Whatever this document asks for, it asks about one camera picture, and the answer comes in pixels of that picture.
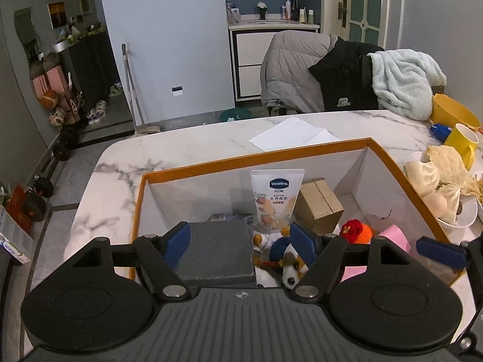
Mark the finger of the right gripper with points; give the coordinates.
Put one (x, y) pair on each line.
(447, 254)

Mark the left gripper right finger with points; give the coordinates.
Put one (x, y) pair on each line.
(323, 255)

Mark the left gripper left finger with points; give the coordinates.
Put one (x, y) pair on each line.
(158, 257)

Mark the orange crochet strawberry toy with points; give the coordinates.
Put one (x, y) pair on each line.
(354, 231)

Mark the dark grey box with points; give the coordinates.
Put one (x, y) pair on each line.
(220, 254)

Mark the white lotion tube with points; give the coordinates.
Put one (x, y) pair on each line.
(275, 192)

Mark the small brown cardboard box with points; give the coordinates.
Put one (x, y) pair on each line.
(317, 207)

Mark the plush dog toy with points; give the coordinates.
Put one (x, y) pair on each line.
(275, 256)

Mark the orange storage box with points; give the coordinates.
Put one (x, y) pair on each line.
(359, 173)

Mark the white bowl with bread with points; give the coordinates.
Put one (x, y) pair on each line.
(451, 192)

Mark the yellow mug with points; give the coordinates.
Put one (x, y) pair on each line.
(465, 141)

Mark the white paper sheet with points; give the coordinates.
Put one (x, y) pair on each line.
(292, 133)

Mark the black dumbbell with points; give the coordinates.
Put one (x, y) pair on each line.
(34, 206)

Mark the grey quilted jacket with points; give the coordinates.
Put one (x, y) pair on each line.
(284, 75)

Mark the black jacket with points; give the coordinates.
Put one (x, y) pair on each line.
(345, 76)

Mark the light blue fleece blanket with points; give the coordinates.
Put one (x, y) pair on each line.
(403, 80)

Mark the basketball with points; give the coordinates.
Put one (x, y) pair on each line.
(49, 99)

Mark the black cabinet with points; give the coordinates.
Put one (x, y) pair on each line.
(92, 67)

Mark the white vanity cabinet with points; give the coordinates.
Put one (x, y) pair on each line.
(249, 41)

